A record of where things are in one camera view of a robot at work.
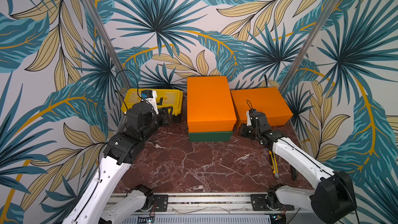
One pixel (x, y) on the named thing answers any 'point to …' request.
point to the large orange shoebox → (210, 107)
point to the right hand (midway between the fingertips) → (238, 127)
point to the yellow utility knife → (274, 164)
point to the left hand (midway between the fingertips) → (169, 111)
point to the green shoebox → (210, 137)
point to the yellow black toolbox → (172, 99)
